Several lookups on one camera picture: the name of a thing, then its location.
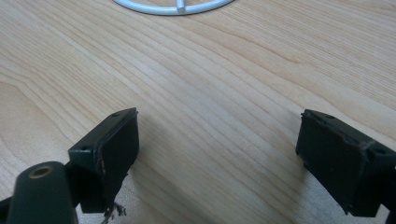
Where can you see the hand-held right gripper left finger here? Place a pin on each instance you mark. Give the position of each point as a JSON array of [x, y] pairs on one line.
[[106, 155]]

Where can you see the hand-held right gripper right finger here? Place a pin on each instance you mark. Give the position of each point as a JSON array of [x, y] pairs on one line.
[[339, 161]]

